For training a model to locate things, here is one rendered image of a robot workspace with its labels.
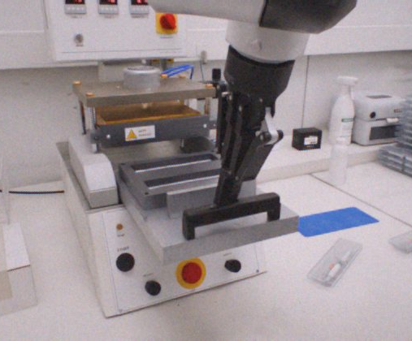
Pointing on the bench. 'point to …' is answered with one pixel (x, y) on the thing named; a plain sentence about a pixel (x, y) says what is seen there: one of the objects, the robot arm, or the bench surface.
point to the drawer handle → (229, 211)
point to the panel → (144, 252)
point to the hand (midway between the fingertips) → (228, 187)
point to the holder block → (169, 176)
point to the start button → (126, 262)
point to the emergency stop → (192, 273)
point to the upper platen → (142, 112)
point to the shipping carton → (3, 272)
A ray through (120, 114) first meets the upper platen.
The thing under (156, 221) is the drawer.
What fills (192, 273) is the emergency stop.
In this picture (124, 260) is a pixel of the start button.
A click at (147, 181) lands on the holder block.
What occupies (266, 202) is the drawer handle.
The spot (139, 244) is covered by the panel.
